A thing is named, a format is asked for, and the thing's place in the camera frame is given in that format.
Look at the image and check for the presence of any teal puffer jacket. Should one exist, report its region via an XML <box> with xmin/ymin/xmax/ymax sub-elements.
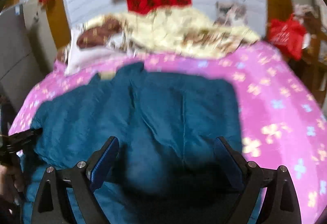
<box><xmin>22</xmin><ymin>62</ymin><xmax>242</xmax><ymax>223</ymax></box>

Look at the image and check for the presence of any person's left hand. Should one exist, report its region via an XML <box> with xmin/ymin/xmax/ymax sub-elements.
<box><xmin>1</xmin><ymin>165</ymin><xmax>24</xmax><ymax>205</ymax></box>

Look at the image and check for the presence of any grey refrigerator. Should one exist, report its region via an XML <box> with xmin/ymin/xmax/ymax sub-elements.
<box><xmin>0</xmin><ymin>4</ymin><xmax>44</xmax><ymax>111</ymax></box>

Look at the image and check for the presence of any pink floral bed cover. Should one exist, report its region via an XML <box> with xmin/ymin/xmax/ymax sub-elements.
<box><xmin>9</xmin><ymin>42</ymin><xmax>326</xmax><ymax>223</ymax></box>

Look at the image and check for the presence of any wooden shelf unit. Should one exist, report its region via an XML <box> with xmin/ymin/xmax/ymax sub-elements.
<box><xmin>294</xmin><ymin>5</ymin><xmax>326</xmax><ymax>107</ymax></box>

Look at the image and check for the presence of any white pillow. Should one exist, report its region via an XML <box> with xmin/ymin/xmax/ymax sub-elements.
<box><xmin>64</xmin><ymin>28</ymin><xmax>126</xmax><ymax>76</ymax></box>

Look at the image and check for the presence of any red plastic bag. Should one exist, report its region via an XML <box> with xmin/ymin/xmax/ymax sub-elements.
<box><xmin>267</xmin><ymin>14</ymin><xmax>307</xmax><ymax>61</ymax></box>

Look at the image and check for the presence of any cream floral quilt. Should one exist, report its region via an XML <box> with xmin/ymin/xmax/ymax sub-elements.
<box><xmin>82</xmin><ymin>7</ymin><xmax>260</xmax><ymax>59</ymax></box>

